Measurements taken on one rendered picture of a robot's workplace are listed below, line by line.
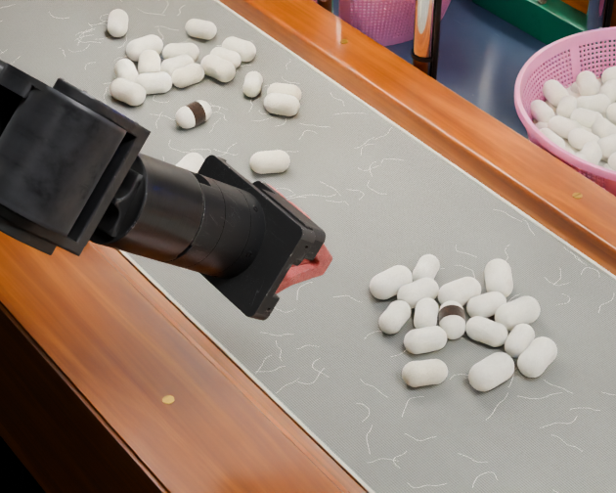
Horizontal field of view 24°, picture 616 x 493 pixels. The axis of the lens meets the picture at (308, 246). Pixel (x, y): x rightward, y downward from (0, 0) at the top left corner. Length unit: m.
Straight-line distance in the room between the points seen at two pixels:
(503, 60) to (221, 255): 0.75
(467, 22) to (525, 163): 0.41
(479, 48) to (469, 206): 0.38
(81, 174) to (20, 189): 0.03
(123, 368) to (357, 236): 0.25
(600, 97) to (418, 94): 0.18
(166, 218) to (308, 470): 0.23
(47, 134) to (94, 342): 0.32
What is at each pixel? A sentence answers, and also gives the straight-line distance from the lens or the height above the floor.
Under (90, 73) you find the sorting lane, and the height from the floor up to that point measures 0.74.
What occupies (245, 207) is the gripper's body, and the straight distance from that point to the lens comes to 0.86.
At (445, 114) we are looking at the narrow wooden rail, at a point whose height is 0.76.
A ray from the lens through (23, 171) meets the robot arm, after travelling 0.76.
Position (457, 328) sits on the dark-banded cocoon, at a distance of 1.07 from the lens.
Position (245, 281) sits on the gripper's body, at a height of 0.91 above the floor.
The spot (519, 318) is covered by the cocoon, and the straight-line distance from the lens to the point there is 1.09.
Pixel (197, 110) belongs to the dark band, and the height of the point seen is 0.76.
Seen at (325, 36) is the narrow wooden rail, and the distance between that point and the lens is 1.40.
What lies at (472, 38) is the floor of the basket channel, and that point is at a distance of 1.58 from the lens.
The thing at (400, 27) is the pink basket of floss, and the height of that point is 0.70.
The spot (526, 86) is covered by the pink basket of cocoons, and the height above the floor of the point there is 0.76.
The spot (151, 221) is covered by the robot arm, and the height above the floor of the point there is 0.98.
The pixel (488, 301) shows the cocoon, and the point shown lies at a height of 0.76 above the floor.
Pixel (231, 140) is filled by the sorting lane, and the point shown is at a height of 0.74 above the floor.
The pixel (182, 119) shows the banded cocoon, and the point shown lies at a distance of 1.30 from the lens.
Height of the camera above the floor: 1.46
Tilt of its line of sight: 38 degrees down
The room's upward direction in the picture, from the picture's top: straight up
